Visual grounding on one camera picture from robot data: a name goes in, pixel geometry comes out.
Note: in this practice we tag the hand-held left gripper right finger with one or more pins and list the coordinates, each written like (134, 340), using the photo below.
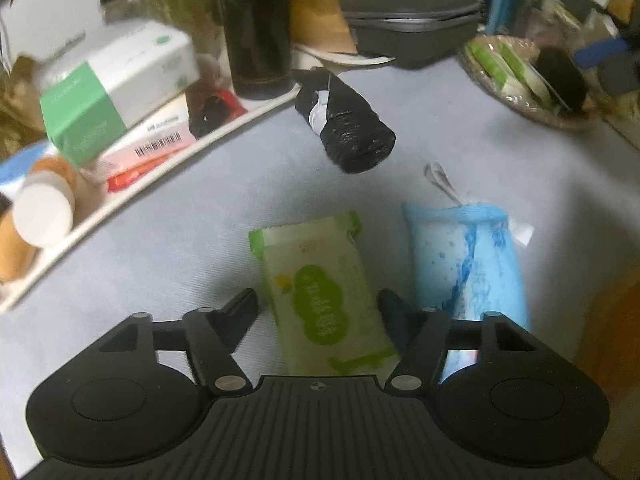
(395, 317)

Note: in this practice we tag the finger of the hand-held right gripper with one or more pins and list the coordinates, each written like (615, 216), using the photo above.
(600, 52)

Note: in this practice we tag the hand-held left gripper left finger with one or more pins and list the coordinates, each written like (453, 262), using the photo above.
(240, 312)

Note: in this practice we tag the green wet wipes pack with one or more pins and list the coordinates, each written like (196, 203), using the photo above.
(320, 290)

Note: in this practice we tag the cardboard box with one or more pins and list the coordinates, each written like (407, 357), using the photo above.
(615, 335)

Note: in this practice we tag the black pouch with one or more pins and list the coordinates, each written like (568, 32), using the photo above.
(562, 77)

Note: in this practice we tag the blue mesh pouch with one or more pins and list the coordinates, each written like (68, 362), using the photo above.
(460, 260)

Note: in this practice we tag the woven basket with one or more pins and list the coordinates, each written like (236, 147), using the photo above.
(540, 117)

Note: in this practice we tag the light blue box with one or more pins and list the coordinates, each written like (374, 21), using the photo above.
(512, 2)

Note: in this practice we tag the red packet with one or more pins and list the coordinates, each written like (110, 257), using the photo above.
(140, 172)

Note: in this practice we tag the white tray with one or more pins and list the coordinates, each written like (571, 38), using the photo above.
(55, 267)
(345, 57)

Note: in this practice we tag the pink and white box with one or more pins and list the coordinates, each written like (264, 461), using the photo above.
(145, 147)

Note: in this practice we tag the grey hard case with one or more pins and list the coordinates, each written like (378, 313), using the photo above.
(410, 25)

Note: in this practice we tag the green and white box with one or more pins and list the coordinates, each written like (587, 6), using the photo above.
(115, 85)

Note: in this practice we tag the black thermos bottle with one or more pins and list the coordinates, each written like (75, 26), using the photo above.
(257, 35)

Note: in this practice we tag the brown paper bag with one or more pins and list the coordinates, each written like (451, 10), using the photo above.
(20, 110)
(320, 5)

